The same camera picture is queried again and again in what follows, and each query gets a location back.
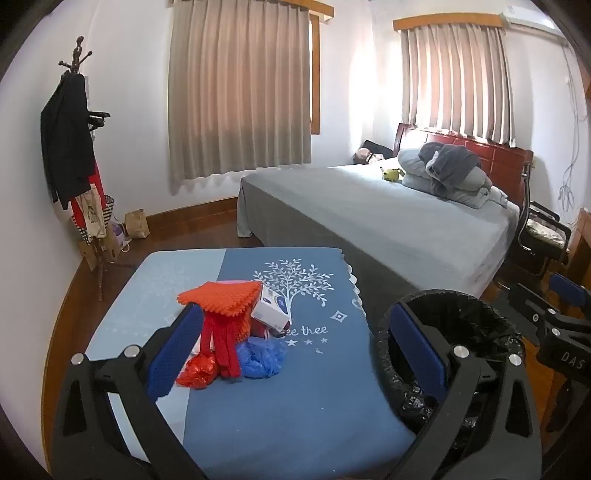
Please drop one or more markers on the white air conditioner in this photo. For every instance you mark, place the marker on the white air conditioner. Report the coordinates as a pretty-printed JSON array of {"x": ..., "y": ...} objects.
[{"x": 531, "y": 16}]

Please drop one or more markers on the red wooden headboard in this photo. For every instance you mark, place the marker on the red wooden headboard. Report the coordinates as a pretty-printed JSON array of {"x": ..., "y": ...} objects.
[{"x": 498, "y": 157}]

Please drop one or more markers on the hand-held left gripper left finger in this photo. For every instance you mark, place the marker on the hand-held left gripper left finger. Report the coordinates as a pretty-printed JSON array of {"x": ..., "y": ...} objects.
[{"x": 175, "y": 355}]

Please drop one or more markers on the dark grey blanket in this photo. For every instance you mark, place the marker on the dark grey blanket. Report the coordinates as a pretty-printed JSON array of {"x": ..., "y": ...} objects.
[{"x": 450, "y": 164}]

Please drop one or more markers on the red knitted glove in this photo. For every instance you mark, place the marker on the red knitted glove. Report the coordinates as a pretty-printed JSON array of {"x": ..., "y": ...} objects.
[{"x": 221, "y": 341}]

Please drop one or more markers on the wooden cabinet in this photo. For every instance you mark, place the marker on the wooden cabinet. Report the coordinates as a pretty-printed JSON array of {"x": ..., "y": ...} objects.
[{"x": 582, "y": 240}]

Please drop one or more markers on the red plastic bag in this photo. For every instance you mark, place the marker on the red plastic bag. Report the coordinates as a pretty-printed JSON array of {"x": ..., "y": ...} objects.
[{"x": 198, "y": 371}]

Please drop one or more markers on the grey folded quilt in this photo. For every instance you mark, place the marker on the grey folded quilt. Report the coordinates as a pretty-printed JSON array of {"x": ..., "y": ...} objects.
[{"x": 471, "y": 184}]

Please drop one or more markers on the wooden window frame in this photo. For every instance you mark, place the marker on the wooden window frame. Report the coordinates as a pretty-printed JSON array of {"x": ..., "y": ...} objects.
[{"x": 315, "y": 74}]

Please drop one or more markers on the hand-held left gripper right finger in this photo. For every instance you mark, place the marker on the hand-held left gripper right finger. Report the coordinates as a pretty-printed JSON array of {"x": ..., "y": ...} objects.
[{"x": 415, "y": 355}]

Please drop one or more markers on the bin with black liner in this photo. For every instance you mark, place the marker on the bin with black liner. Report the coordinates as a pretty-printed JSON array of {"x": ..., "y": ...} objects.
[{"x": 480, "y": 318}]

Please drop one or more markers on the red orange knitted cloth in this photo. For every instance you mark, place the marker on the red orange knitted cloth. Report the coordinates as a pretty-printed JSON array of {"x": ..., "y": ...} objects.
[{"x": 217, "y": 297}]

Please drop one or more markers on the orange foam net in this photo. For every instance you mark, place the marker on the orange foam net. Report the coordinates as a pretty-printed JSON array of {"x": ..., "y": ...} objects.
[{"x": 241, "y": 330}]

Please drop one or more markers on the cream printed tote bag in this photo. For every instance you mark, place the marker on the cream printed tote bag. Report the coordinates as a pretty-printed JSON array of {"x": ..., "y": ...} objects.
[{"x": 91, "y": 212}]

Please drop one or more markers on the red garment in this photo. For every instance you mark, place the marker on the red garment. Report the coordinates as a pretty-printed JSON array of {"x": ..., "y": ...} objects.
[{"x": 94, "y": 177}]

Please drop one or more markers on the striped bag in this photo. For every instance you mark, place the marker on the striped bag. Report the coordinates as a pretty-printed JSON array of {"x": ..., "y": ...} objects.
[{"x": 110, "y": 210}]

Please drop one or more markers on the yellow plush toy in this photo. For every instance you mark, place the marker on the yellow plush toy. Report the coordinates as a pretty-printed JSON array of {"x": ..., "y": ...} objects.
[{"x": 391, "y": 174}]

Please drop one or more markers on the black jacket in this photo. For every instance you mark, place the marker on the black jacket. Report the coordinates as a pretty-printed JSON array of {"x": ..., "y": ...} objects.
[{"x": 64, "y": 138}]

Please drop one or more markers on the black clothes hanger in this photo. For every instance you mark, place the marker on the black clothes hanger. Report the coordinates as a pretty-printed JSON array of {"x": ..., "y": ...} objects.
[{"x": 98, "y": 117}]

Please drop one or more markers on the brown cardboard piece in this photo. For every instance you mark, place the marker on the brown cardboard piece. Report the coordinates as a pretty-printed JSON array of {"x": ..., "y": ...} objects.
[{"x": 88, "y": 254}]

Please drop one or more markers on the brown paper bag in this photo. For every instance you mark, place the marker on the brown paper bag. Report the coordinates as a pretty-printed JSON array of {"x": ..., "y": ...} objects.
[{"x": 136, "y": 225}]

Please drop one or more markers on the white blue small box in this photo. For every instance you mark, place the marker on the white blue small box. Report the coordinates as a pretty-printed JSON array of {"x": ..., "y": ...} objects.
[{"x": 270, "y": 309}]

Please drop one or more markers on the beige pleated curtain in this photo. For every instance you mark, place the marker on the beige pleated curtain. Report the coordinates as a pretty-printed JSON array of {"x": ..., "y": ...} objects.
[
  {"x": 457, "y": 83},
  {"x": 240, "y": 92}
]

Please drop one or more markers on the black chair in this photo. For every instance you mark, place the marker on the black chair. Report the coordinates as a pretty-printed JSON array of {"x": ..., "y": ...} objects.
[{"x": 540, "y": 230}]

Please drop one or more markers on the wooden curtain valance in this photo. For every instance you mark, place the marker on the wooden curtain valance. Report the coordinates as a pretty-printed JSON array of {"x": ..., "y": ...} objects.
[{"x": 443, "y": 21}]

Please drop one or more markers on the purple white small appliance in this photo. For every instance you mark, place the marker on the purple white small appliance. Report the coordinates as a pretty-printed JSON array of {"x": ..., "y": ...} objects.
[{"x": 119, "y": 235}]

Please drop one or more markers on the bed with grey sheet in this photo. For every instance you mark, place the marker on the bed with grey sheet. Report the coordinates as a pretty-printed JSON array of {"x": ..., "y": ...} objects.
[{"x": 369, "y": 221}]

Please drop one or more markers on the blue tree-print tablecloth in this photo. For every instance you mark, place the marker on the blue tree-print tablecloth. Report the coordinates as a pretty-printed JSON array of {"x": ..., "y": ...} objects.
[{"x": 300, "y": 392}]

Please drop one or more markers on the pink plush toy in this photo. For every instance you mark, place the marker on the pink plush toy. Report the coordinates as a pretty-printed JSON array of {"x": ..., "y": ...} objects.
[{"x": 361, "y": 156}]

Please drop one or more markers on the black bag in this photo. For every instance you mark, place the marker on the black bag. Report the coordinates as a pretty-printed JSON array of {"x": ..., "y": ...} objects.
[{"x": 381, "y": 148}]

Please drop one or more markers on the wooden coat rack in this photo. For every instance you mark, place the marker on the wooden coat rack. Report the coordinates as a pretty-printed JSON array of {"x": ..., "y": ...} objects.
[{"x": 99, "y": 272}]

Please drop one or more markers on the blue plastic bag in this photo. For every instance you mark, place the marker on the blue plastic bag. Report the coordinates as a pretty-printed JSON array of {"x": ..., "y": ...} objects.
[{"x": 261, "y": 357}]

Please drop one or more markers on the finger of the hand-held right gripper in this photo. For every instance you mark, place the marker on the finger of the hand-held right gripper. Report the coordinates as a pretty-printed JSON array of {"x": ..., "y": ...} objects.
[
  {"x": 570, "y": 288},
  {"x": 538, "y": 311}
]

